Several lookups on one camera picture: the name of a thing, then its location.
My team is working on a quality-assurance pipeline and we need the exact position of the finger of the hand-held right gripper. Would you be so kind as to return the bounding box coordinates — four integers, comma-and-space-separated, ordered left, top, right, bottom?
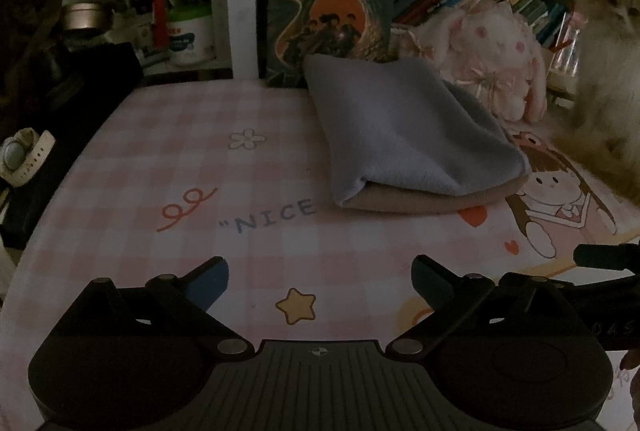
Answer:
572, 242, 640, 272

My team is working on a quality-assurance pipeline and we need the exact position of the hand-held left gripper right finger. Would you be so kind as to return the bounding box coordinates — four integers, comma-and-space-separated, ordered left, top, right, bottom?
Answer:
385, 254, 591, 357

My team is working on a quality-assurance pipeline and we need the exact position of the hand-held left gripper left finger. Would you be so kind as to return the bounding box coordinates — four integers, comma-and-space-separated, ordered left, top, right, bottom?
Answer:
60, 256, 253, 358

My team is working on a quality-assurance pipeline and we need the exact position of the blue and beige sweater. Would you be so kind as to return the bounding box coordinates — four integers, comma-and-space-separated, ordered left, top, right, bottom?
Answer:
302, 53, 532, 214

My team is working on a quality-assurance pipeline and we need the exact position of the person's right hand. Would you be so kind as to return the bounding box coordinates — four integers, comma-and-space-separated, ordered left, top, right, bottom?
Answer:
619, 348, 640, 417

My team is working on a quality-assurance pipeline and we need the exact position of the pink checked table mat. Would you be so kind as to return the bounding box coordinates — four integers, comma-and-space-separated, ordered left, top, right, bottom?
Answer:
0, 78, 640, 431

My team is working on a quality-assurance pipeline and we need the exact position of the fluffy orange cat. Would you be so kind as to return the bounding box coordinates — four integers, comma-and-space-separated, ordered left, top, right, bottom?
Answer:
552, 0, 640, 199

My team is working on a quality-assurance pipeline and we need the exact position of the white smartwatch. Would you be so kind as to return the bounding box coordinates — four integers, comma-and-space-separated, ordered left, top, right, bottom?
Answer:
0, 129, 57, 186

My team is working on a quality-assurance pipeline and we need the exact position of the pink bunny plush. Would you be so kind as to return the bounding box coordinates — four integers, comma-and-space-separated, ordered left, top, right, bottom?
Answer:
410, 3, 548, 122

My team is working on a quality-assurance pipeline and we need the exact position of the white jar with green lid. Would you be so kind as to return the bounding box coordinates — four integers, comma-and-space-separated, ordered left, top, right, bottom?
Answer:
167, 6, 217, 68

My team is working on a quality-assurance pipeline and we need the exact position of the red tassel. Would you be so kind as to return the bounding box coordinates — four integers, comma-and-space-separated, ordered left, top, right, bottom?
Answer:
151, 0, 168, 48

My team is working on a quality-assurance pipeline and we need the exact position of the illustrated book box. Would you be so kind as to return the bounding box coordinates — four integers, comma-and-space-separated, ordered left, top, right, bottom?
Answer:
265, 0, 403, 86

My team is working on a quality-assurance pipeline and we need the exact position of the round metal tin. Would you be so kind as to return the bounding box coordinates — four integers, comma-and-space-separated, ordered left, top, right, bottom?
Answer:
62, 2, 111, 32

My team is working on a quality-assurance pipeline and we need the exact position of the dark olive garment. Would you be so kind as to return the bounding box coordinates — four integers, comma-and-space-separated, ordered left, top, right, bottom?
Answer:
0, 0, 68, 112

